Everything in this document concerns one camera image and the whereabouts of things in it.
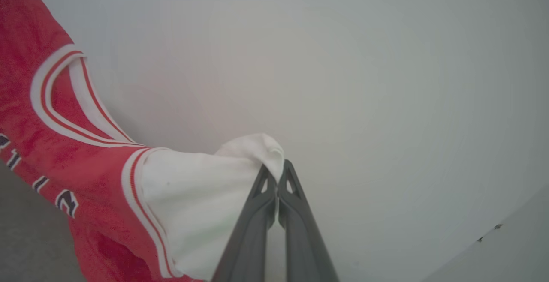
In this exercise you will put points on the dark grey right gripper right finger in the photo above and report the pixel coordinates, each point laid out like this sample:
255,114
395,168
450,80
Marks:
306,247

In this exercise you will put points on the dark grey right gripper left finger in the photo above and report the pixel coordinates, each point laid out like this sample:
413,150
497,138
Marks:
246,243

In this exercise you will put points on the red white basketball jersey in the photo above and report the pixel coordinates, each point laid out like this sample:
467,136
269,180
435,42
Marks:
64,153

